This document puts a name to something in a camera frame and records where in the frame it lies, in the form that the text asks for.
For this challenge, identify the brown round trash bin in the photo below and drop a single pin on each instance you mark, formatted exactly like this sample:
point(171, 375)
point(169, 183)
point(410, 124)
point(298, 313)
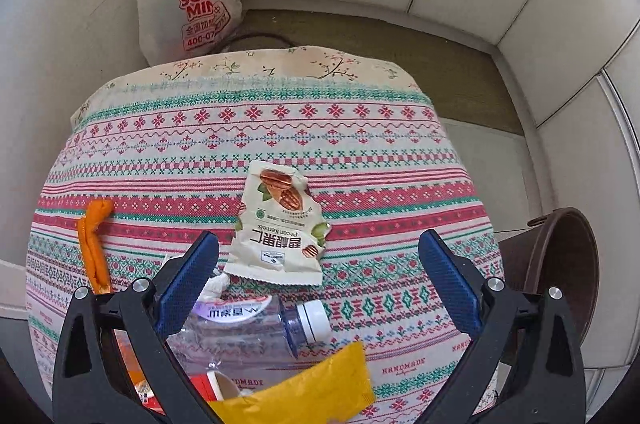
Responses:
point(575, 264)

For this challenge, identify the green woven floor mat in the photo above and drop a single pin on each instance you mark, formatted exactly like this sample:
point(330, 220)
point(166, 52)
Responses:
point(450, 73)

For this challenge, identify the red green patterned tablecloth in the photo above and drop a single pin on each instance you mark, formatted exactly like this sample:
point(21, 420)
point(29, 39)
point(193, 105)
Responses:
point(300, 138)

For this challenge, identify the white tissue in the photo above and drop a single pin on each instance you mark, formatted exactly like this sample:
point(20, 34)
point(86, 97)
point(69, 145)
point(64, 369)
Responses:
point(215, 286)

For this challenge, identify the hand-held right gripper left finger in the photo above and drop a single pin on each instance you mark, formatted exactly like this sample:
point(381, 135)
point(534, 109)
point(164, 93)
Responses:
point(187, 284)

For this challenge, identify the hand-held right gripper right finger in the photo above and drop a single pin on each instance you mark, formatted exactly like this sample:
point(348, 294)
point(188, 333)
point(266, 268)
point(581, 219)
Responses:
point(450, 284)

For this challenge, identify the yellow snack packet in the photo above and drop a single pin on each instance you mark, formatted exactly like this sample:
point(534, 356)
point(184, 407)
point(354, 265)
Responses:
point(300, 389)

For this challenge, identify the white pecan snack packet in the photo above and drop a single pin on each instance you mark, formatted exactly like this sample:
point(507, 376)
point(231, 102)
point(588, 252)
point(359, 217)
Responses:
point(275, 234)

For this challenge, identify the cream floral cloth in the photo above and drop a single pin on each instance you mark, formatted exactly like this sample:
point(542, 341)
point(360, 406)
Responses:
point(250, 63)

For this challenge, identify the clear plastic water bottle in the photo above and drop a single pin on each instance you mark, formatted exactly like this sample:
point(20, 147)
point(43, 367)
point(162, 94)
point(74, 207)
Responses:
point(240, 339)

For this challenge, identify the red instant noodle cup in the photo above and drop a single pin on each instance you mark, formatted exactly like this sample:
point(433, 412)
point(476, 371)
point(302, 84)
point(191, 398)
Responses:
point(205, 386)

